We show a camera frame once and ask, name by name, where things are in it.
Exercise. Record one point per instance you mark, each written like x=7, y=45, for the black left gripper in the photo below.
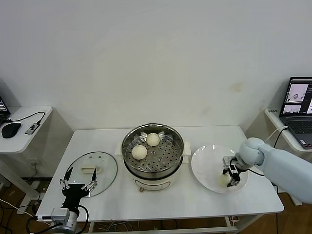
x=73, y=195

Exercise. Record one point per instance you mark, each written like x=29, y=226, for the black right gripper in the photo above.
x=236, y=170

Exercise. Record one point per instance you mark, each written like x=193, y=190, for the white steamed baozi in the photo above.
x=139, y=152
x=223, y=181
x=153, y=139

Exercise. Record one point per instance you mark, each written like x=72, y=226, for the round glass pot lid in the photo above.
x=107, y=170

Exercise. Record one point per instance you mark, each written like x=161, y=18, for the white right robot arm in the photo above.
x=280, y=165

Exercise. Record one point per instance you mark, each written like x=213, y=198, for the perforated steel steamer basket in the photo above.
x=168, y=156

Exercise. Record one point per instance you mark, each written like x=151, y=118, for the round white plate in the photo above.
x=207, y=158

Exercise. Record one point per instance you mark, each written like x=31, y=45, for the grey usb hub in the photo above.
x=32, y=128

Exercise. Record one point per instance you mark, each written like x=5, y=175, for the white side table with label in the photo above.
x=292, y=143

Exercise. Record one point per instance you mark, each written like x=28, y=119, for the white electric cooker pot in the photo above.
x=151, y=182

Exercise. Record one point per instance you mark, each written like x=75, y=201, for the white side table with mouse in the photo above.
x=14, y=146

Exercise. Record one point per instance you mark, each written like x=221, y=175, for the small white label sticker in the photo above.
x=272, y=111

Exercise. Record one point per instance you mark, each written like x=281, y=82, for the grey open laptop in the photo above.
x=297, y=126

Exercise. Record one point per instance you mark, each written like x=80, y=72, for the black computer mouse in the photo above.
x=11, y=130

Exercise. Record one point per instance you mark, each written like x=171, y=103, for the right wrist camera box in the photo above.
x=228, y=161

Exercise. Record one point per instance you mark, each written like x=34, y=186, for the white main table frame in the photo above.
x=195, y=231

